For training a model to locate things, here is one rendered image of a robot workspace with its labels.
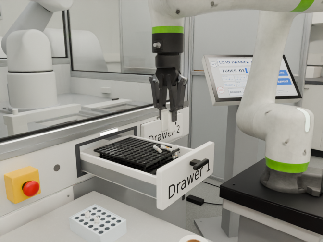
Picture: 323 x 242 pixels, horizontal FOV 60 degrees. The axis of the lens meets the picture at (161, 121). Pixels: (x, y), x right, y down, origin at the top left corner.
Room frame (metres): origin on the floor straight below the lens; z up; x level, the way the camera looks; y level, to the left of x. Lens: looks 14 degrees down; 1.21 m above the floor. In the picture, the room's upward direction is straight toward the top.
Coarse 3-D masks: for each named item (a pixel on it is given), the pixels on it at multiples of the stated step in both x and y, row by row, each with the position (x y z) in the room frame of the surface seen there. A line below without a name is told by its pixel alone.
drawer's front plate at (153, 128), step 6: (180, 114) 1.29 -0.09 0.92; (156, 120) 1.16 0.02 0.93; (180, 120) 1.29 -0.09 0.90; (144, 126) 1.08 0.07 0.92; (150, 126) 1.11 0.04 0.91; (156, 126) 1.14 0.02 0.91; (180, 126) 1.29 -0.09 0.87; (144, 132) 1.08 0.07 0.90; (150, 132) 1.11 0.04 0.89; (156, 132) 1.14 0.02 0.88; (174, 132) 1.25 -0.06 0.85; (180, 132) 1.29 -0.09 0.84; (150, 138) 1.11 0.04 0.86; (156, 138) 1.14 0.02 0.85; (162, 138) 1.18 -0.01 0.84; (168, 138) 1.21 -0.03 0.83
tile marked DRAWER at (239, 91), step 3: (228, 90) 1.50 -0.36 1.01; (231, 90) 1.50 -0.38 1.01; (234, 90) 1.50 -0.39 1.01; (237, 90) 1.51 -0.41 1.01; (240, 90) 1.51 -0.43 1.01; (243, 90) 1.51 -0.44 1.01; (231, 93) 1.49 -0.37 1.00; (234, 93) 1.49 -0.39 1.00; (237, 93) 1.50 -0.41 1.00; (240, 93) 1.50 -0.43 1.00
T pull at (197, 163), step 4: (192, 160) 0.75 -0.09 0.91; (196, 160) 0.75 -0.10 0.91; (200, 160) 0.75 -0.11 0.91; (204, 160) 0.74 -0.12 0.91; (208, 160) 0.75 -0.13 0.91; (192, 164) 0.73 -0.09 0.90; (196, 164) 0.71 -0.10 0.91; (200, 164) 0.72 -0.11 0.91; (204, 164) 0.74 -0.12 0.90; (196, 168) 0.70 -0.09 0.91
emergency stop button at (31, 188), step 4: (28, 184) 0.64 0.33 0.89; (32, 184) 0.64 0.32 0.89; (36, 184) 0.65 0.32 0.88; (24, 188) 0.63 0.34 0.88; (28, 188) 0.63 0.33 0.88; (32, 188) 0.64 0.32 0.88; (36, 188) 0.65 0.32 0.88; (24, 192) 0.63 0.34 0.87; (28, 192) 0.63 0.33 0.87; (32, 192) 0.64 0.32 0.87; (36, 192) 0.65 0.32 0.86; (28, 196) 0.64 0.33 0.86
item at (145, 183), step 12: (108, 144) 0.97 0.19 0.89; (168, 144) 0.94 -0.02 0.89; (84, 156) 0.84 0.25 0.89; (96, 156) 0.92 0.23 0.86; (180, 156) 0.91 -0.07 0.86; (84, 168) 0.84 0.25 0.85; (96, 168) 0.80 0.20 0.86; (108, 168) 0.77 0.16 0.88; (120, 168) 0.74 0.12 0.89; (132, 168) 0.73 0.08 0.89; (108, 180) 0.78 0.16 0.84; (120, 180) 0.74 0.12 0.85; (132, 180) 0.71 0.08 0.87; (144, 180) 0.69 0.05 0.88; (156, 180) 0.67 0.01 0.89; (144, 192) 0.69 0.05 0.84; (156, 192) 0.66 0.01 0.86
